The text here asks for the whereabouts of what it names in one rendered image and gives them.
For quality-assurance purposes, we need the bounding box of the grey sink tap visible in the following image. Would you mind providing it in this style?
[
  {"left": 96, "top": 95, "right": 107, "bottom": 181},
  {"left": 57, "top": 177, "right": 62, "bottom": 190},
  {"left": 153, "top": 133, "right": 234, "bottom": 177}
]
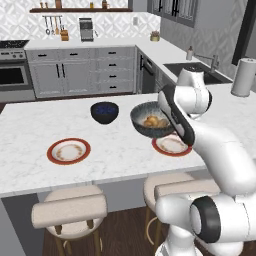
[{"left": 194, "top": 53, "right": 221, "bottom": 74}]

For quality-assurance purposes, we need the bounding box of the white paper towel roll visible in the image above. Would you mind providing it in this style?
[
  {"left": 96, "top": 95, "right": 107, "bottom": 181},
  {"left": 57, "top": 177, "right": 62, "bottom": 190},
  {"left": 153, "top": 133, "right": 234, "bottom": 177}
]
[{"left": 230, "top": 57, "right": 256, "bottom": 98}]

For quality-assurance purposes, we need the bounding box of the utensil rail with hanging tools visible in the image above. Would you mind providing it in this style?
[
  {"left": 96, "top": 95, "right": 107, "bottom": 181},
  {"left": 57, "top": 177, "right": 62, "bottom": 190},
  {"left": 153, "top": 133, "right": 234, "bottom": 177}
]
[{"left": 42, "top": 14, "right": 65, "bottom": 36}]

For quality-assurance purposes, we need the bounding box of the dark blue bowl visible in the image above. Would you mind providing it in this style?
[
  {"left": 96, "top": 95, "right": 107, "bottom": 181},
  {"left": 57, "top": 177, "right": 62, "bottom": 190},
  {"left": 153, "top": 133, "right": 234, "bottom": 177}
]
[{"left": 90, "top": 101, "right": 120, "bottom": 125}]

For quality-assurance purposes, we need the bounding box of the dark kitchen sink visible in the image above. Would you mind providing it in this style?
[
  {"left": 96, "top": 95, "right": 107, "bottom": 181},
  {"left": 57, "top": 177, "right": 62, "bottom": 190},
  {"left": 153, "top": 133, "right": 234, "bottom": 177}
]
[{"left": 163, "top": 61, "right": 233, "bottom": 86}]

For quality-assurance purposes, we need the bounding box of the white soap dispenser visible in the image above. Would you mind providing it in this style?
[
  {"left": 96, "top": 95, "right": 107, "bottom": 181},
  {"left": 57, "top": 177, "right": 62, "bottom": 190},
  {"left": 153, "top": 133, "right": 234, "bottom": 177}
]
[{"left": 185, "top": 45, "right": 194, "bottom": 62}]

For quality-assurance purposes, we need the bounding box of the orange sweet potato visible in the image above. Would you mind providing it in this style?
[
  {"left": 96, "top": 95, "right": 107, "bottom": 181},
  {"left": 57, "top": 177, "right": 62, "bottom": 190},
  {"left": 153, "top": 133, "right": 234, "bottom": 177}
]
[{"left": 143, "top": 115, "right": 160, "bottom": 129}]

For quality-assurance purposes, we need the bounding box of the grey speckled bowl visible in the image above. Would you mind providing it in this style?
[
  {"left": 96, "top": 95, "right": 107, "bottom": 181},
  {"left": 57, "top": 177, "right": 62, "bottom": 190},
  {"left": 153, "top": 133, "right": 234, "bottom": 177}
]
[{"left": 129, "top": 101, "right": 176, "bottom": 139}]

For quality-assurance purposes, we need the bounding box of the wooden wall shelf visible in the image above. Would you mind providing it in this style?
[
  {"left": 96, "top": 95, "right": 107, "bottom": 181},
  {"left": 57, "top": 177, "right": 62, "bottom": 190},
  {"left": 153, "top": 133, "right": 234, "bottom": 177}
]
[{"left": 29, "top": 7, "right": 134, "bottom": 14}]

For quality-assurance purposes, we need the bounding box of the black dishwasher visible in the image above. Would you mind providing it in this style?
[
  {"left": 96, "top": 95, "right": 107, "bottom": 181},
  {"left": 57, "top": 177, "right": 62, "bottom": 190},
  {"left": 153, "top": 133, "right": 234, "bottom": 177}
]
[{"left": 137, "top": 52, "right": 158, "bottom": 95}]

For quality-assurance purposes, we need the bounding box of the red rimmed white plate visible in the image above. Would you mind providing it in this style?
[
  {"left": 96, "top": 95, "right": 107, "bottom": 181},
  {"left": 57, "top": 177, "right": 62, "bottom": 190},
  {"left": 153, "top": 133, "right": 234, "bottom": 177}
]
[
  {"left": 46, "top": 137, "right": 92, "bottom": 166},
  {"left": 151, "top": 132, "right": 194, "bottom": 158}
]

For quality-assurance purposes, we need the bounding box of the brown chicken drumstick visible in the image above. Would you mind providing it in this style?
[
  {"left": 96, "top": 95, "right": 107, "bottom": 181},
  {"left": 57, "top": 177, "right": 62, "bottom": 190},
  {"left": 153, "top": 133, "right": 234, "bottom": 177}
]
[{"left": 157, "top": 118, "right": 170, "bottom": 129}]

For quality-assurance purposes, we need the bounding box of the steel oven with hob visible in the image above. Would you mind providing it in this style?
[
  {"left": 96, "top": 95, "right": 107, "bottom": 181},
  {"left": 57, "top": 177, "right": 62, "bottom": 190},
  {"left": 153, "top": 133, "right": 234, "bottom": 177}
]
[{"left": 0, "top": 39, "right": 37, "bottom": 104}]

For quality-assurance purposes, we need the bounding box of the grey cupboard run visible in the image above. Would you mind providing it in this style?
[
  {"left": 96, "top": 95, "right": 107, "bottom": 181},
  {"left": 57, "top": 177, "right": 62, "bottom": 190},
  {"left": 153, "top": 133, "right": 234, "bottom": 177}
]
[{"left": 25, "top": 46, "right": 137, "bottom": 99}]

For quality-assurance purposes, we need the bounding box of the beige cushioned bar stool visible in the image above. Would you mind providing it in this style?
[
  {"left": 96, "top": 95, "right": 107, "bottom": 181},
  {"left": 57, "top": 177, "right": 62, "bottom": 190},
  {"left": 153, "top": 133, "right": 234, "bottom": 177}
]
[
  {"left": 143, "top": 172, "right": 222, "bottom": 256},
  {"left": 30, "top": 184, "right": 109, "bottom": 256}
]

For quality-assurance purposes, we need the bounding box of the small potted plant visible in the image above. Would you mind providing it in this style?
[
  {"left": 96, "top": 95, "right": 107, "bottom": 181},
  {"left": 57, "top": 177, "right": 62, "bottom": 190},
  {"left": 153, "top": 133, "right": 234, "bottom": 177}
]
[{"left": 149, "top": 30, "right": 161, "bottom": 43}]

